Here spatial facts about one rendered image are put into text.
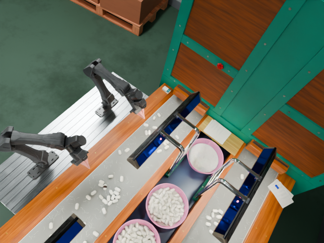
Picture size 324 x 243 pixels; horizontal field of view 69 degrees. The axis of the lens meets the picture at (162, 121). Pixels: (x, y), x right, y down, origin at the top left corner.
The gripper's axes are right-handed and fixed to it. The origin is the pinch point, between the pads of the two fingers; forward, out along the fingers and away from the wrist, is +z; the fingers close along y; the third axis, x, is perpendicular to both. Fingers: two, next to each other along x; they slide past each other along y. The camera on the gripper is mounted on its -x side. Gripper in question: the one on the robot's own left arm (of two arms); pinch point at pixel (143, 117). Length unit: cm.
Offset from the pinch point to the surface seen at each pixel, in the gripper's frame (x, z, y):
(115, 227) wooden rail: -14, 31, -61
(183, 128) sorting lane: -6.5, 25.9, 20.4
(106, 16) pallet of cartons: 174, -77, 131
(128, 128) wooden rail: 10.3, 2.1, -9.6
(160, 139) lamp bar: -32.2, 3.0, -15.7
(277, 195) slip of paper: -59, 84, 23
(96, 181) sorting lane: 5, 12, -49
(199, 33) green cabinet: -37, -31, 43
